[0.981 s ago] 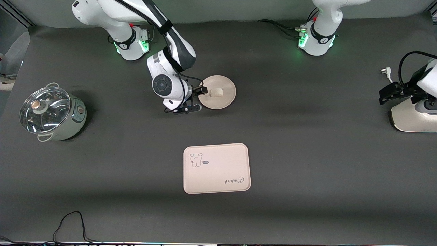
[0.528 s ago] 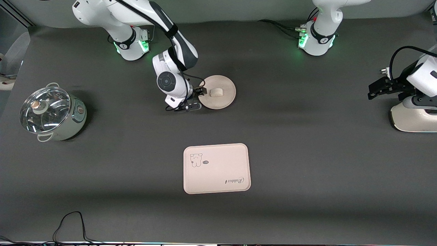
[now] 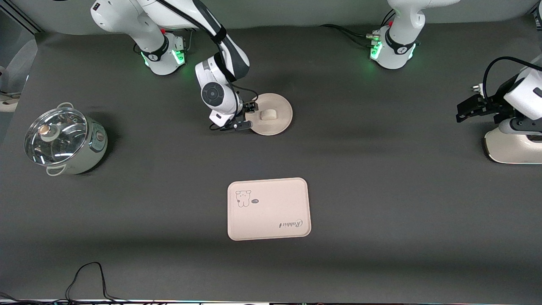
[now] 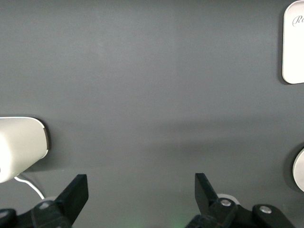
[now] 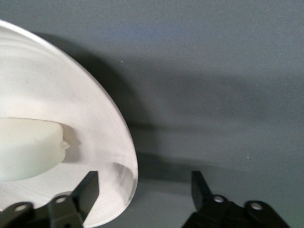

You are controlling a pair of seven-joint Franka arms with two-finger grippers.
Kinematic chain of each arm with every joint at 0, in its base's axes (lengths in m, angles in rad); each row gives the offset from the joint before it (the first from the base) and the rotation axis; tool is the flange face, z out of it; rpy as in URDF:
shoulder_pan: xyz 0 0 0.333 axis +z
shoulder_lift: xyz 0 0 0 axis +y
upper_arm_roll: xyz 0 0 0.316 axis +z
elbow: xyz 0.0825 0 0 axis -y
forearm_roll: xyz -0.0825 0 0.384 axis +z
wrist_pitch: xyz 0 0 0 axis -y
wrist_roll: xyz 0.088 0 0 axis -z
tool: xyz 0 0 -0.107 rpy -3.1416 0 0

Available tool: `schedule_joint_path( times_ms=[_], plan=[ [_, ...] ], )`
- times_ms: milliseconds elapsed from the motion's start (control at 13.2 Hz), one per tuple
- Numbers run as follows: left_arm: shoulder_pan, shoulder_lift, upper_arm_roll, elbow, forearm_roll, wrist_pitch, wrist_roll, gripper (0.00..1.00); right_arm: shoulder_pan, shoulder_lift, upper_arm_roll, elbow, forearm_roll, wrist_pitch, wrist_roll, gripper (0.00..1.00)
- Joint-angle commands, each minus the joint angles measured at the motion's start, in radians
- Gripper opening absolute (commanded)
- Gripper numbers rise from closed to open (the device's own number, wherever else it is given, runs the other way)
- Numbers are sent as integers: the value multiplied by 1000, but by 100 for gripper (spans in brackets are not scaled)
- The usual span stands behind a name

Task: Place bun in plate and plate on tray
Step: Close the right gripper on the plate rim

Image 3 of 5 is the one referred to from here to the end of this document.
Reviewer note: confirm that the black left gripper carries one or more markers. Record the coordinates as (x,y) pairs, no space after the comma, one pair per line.
(499,103)

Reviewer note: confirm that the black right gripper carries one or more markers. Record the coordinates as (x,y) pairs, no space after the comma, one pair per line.
(248,107)

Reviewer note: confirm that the small white bun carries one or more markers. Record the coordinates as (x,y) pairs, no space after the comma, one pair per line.
(268,115)

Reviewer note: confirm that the round beige plate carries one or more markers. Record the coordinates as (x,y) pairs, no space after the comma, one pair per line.
(275,125)

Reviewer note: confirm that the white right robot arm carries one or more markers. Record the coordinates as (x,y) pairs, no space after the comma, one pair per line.
(214,93)

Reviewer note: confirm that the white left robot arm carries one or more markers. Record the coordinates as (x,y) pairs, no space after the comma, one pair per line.
(398,46)

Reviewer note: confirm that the beige rectangular rabbit tray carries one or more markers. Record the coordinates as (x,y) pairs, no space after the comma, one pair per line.
(271,212)

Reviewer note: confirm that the cream white toaster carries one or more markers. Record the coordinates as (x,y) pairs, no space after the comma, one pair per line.
(508,148)

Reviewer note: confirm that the pale green cooking pot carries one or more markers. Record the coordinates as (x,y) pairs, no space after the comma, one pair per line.
(95,146)

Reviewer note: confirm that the glass pot lid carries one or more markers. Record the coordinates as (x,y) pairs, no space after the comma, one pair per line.
(55,144)

